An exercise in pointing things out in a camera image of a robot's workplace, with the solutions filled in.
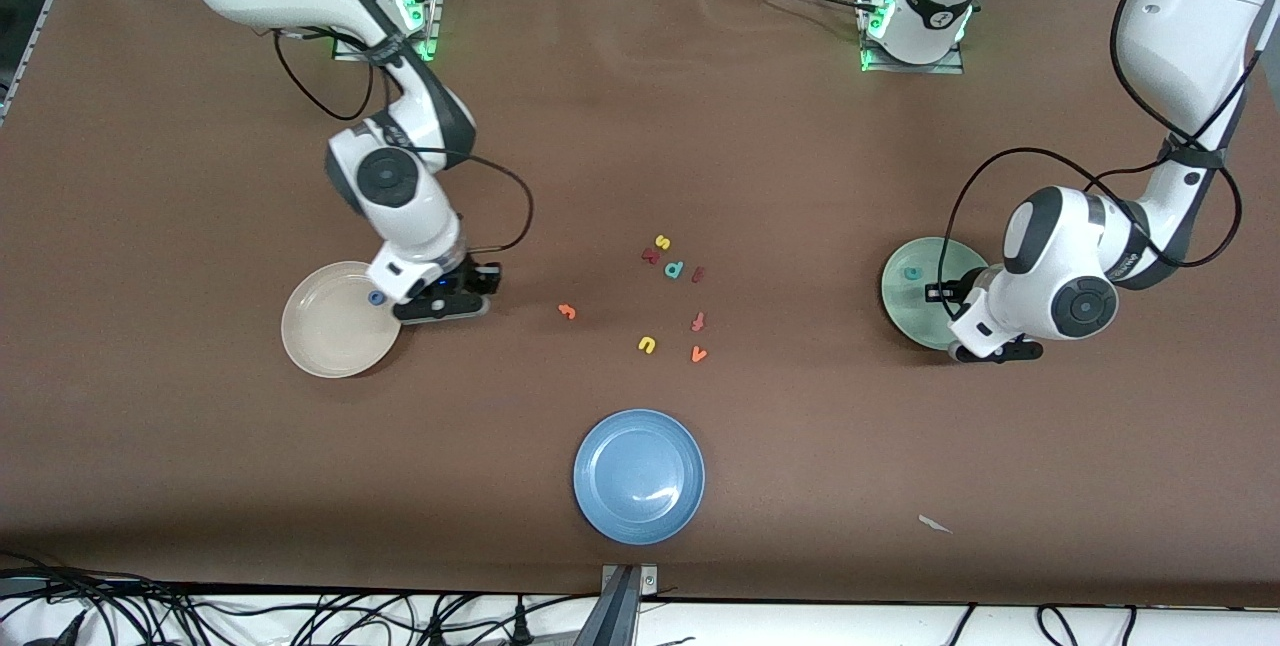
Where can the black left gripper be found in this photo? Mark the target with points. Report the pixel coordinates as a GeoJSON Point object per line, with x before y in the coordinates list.
{"type": "Point", "coordinates": [962, 288]}

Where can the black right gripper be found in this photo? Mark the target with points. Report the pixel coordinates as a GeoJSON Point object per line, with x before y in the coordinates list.
{"type": "Point", "coordinates": [468, 278]}

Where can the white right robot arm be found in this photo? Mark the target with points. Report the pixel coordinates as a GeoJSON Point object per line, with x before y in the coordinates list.
{"type": "Point", "coordinates": [390, 178]}

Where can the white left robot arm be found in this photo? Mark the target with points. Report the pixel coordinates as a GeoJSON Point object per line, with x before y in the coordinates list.
{"type": "Point", "coordinates": [1085, 306]}

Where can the green plate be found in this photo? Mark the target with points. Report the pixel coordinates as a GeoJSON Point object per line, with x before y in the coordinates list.
{"type": "Point", "coordinates": [915, 311]}

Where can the beige plate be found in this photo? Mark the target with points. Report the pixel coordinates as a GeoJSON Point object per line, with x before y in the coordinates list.
{"type": "Point", "coordinates": [330, 326]}

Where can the teal letter p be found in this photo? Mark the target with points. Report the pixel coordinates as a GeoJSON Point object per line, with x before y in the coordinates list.
{"type": "Point", "coordinates": [676, 273]}

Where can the brown table cover sheet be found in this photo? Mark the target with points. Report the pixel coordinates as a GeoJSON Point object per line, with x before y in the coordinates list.
{"type": "Point", "coordinates": [640, 126]}

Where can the white paper scrap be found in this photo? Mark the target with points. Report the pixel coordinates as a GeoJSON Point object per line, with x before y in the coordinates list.
{"type": "Point", "coordinates": [934, 524]}

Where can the blue plate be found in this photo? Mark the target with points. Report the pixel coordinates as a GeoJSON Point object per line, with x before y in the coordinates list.
{"type": "Point", "coordinates": [640, 476]}

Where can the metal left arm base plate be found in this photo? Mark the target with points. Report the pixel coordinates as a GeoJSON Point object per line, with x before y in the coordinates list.
{"type": "Point", "coordinates": [945, 69]}

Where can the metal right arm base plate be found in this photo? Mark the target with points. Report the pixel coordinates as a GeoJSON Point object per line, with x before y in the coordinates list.
{"type": "Point", "coordinates": [432, 26]}

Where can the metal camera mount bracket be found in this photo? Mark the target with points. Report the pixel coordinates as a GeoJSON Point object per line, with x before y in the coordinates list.
{"type": "Point", "coordinates": [628, 581]}

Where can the aluminium frame rail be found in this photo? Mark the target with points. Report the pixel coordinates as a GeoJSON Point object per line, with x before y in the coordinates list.
{"type": "Point", "coordinates": [40, 36]}

